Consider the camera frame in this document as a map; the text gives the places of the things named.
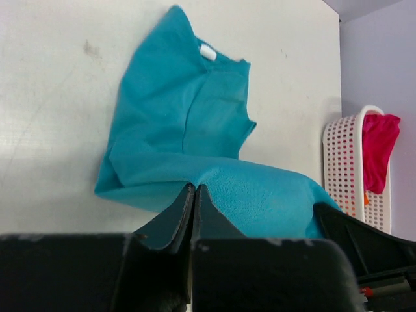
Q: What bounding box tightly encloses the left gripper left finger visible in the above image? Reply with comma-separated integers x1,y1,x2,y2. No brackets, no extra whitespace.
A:
1,184,195,311

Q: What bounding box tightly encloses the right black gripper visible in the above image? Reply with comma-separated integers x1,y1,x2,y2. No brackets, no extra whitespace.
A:
313,203,415,311

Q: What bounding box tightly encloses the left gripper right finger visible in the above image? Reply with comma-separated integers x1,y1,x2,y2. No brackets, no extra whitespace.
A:
191,185,363,311

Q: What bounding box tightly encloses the magenta t shirt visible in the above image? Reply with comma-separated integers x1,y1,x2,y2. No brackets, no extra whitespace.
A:
362,114,401,194

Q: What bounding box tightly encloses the white plastic basket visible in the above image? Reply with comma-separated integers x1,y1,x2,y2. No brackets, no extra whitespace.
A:
322,105,392,234

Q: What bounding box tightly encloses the teal t shirt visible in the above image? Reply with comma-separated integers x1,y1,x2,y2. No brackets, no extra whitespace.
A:
94,6,335,239

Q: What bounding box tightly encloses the orange t shirt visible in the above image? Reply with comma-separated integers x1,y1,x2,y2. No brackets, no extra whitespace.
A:
363,192,370,206

